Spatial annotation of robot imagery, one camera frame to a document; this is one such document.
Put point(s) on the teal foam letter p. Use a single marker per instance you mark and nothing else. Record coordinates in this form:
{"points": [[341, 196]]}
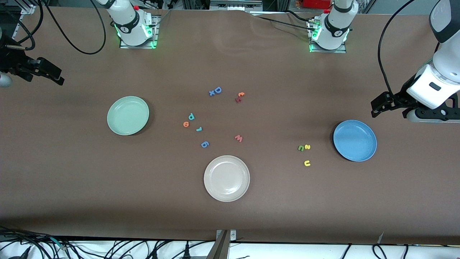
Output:
{"points": [[191, 114]]}

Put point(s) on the salmon foam letter w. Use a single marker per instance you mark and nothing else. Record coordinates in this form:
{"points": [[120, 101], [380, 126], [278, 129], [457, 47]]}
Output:
{"points": [[238, 139]]}

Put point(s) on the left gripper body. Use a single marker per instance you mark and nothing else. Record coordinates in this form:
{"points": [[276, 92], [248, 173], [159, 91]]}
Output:
{"points": [[401, 97]]}

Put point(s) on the beige plate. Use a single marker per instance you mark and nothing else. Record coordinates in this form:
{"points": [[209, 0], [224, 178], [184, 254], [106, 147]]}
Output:
{"points": [[226, 178]]}

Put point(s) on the aluminium frame rail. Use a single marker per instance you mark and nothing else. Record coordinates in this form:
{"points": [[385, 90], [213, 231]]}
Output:
{"points": [[27, 9]]}

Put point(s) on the white ledge board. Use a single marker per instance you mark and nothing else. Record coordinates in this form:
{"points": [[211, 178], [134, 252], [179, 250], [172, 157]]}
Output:
{"points": [[287, 251]]}

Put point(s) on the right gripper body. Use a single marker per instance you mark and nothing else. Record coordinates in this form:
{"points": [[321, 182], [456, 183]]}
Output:
{"points": [[10, 61]]}

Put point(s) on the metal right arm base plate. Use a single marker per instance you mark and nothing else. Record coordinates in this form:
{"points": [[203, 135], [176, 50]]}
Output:
{"points": [[156, 36]]}

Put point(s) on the aluminium profile post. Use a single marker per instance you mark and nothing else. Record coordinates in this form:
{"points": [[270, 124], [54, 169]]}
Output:
{"points": [[219, 248]]}

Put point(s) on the blue foam letter D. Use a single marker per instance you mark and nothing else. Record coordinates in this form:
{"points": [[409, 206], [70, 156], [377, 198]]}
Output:
{"points": [[215, 90]]}

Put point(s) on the brown table cover sheet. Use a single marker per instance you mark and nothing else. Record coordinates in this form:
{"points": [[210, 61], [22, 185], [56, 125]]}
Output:
{"points": [[72, 180]]}

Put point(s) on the white tape tag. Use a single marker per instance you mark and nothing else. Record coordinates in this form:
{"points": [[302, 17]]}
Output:
{"points": [[381, 237]]}

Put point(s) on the red box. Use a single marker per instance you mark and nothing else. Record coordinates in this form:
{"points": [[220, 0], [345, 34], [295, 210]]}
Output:
{"points": [[316, 3]]}

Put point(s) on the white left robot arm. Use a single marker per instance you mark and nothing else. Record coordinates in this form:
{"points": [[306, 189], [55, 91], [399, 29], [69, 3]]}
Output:
{"points": [[334, 28]]}

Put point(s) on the black power plug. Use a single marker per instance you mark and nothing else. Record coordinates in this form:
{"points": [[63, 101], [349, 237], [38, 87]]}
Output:
{"points": [[186, 251]]}

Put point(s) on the grey power strip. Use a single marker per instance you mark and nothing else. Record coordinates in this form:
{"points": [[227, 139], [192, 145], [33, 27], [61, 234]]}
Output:
{"points": [[233, 4]]}

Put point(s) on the blue plate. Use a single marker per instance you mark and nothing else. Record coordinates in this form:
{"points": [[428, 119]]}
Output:
{"points": [[355, 140]]}

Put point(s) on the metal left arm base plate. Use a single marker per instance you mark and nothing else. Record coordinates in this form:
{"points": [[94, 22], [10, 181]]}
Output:
{"points": [[343, 51]]}

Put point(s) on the pale green plate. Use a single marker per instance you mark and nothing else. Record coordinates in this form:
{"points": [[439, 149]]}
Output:
{"points": [[128, 116]]}

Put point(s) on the blue foam number 6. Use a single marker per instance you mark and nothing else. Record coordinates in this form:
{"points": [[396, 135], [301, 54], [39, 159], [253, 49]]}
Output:
{"points": [[202, 143]]}

